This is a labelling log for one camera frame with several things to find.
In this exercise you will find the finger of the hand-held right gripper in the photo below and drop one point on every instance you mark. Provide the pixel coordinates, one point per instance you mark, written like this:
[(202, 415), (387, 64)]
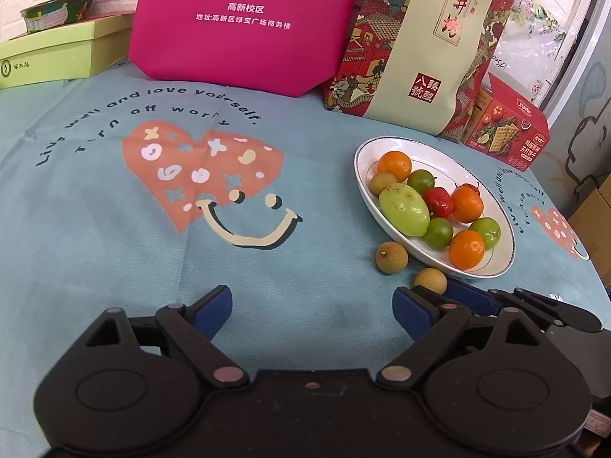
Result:
[(549, 311), (470, 296)]

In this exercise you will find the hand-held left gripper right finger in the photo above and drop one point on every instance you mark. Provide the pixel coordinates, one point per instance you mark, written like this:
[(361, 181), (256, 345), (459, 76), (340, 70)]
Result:
[(411, 309)]

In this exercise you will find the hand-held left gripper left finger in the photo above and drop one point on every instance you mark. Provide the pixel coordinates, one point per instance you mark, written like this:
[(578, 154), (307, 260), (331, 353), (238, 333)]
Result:
[(215, 306)]

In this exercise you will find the brown longan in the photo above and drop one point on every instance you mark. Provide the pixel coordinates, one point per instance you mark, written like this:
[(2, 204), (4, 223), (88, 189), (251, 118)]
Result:
[(391, 257), (430, 279), (382, 184)]

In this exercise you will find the orange tangerine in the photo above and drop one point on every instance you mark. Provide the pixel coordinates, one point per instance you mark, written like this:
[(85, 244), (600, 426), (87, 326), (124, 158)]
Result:
[(468, 205), (394, 165), (467, 249)]

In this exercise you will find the white plate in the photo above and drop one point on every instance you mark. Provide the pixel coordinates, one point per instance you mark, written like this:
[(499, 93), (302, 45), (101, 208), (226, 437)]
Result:
[(501, 253)]

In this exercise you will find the small green jujube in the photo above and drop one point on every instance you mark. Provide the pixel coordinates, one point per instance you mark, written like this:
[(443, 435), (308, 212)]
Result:
[(485, 231)]

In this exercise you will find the green tangerine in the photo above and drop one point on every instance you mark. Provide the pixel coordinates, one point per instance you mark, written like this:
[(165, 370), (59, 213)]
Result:
[(420, 181), (438, 232)]

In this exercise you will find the red wax apple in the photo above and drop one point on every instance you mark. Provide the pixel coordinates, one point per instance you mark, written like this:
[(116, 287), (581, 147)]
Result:
[(439, 202), (471, 186)]

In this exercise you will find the large green jujube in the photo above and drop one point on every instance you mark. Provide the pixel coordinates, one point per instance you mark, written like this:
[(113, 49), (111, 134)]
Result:
[(404, 208)]

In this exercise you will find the printed teal tablecloth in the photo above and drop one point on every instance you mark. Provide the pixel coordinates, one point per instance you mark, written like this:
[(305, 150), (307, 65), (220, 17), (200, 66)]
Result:
[(119, 257)]

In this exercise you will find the red cracker box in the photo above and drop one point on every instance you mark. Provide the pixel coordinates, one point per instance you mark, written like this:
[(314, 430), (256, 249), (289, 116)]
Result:
[(513, 129)]

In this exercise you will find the green patterned gift bag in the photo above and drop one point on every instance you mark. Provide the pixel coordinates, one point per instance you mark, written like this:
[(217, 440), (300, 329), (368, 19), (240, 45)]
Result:
[(420, 47)]

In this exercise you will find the white floral bag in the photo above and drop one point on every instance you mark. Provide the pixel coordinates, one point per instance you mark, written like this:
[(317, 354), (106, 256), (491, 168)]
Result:
[(534, 47)]

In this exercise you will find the pink tote bag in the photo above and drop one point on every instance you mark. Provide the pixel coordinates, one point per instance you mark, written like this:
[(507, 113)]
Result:
[(238, 47)]

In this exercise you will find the light green box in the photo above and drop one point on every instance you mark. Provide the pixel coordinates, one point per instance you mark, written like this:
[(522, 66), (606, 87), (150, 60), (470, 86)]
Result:
[(52, 57)]

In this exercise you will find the green patterned bowl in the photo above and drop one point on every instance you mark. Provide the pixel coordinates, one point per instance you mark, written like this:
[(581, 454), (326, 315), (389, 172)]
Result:
[(57, 13)]

